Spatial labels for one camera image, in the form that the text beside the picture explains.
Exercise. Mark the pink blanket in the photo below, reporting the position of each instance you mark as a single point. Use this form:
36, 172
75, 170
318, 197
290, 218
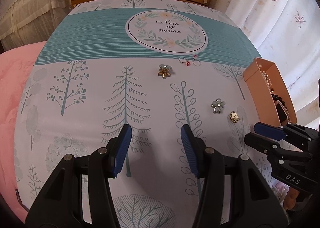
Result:
12, 92

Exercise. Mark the tree print tablecloth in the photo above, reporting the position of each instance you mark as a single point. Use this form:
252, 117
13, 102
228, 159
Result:
87, 105

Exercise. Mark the grey flower brooch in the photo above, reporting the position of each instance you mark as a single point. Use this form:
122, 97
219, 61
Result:
218, 104

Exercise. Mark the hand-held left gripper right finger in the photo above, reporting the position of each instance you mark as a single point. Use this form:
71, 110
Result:
190, 152

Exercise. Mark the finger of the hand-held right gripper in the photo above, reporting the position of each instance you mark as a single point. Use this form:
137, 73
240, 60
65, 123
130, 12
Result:
260, 142
267, 130

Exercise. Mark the small white pearl strand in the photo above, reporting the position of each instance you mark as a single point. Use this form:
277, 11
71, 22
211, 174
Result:
267, 80

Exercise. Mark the pink smart watch band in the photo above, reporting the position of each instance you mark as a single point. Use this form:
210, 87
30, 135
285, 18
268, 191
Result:
282, 115

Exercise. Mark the person's right hand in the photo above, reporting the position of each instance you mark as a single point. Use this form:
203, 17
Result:
292, 198

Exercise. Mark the white leaf print curtain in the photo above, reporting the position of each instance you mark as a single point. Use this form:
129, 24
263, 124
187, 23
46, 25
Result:
275, 17

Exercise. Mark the white lace cover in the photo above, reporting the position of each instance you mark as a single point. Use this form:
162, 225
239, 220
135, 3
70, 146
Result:
30, 5

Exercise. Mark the gold flower brooch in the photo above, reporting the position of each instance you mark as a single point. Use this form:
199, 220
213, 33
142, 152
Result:
163, 71

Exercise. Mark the tan jewelry box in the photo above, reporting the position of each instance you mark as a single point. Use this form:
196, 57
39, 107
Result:
257, 92

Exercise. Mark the round gold brooch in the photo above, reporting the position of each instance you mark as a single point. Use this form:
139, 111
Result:
234, 117

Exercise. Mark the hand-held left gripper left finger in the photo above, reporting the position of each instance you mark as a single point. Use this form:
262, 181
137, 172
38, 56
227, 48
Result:
122, 152

